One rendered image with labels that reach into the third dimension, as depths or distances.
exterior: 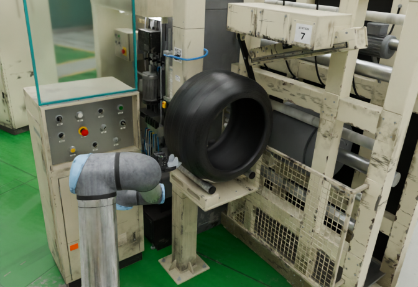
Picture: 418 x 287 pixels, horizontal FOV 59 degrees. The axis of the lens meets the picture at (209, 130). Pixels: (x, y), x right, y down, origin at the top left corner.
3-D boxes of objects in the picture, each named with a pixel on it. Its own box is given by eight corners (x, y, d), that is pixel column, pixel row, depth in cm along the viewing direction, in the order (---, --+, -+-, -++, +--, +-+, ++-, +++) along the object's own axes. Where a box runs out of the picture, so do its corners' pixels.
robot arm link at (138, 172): (158, 145, 109) (164, 182, 174) (116, 147, 108) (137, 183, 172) (160, 184, 106) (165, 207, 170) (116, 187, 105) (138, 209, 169)
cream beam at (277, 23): (224, 30, 203) (226, 2, 197) (258, 28, 217) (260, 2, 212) (313, 51, 159) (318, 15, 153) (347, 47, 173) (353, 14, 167)
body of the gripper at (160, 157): (170, 156, 174) (148, 159, 167) (168, 172, 177) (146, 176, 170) (162, 150, 180) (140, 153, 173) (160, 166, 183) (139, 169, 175)
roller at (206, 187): (181, 160, 216) (178, 167, 216) (175, 159, 213) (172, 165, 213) (218, 187, 190) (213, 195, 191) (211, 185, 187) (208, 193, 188)
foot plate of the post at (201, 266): (158, 261, 265) (157, 256, 264) (188, 246, 280) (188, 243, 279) (177, 285, 246) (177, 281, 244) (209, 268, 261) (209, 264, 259)
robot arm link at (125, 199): (137, 210, 162) (135, 183, 161) (110, 212, 161) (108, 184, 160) (139, 204, 171) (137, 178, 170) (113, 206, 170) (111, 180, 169)
